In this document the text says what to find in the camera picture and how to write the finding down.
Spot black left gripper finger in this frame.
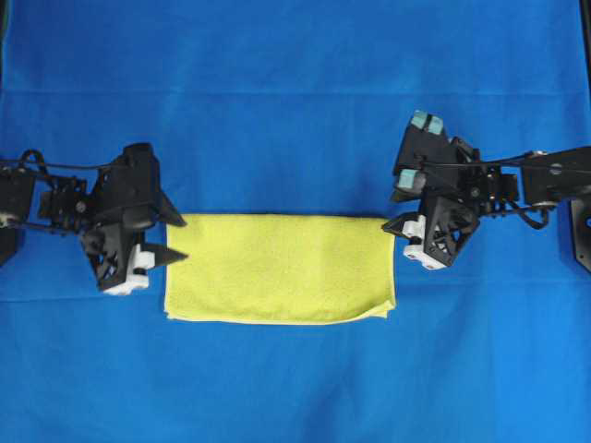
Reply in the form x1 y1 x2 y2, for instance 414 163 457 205
151 188 187 227
138 243 188 270

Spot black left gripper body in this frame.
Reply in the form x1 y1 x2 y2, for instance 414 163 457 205
39 143 162 295

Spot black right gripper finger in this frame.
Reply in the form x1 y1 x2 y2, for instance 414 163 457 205
381 212 423 238

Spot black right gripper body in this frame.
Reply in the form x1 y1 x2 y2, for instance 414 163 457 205
404 137 519 270

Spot yellow-green microfiber towel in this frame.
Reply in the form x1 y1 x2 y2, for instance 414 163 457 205
164 214 396 326

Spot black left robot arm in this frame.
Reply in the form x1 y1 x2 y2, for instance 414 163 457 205
1 143 187 295

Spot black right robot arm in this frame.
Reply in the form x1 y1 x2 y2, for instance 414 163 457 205
382 138 590 270

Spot blue table cloth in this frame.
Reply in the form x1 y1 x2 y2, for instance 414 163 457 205
1 1 590 442

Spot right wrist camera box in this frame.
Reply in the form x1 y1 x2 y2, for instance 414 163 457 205
391 110 458 202

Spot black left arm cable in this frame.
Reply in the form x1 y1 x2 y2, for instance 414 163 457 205
0 148 126 173

